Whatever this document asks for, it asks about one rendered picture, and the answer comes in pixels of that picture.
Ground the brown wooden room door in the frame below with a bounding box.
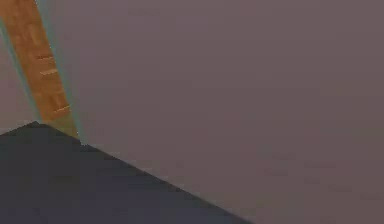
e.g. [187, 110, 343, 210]
[0, 0, 80, 139]

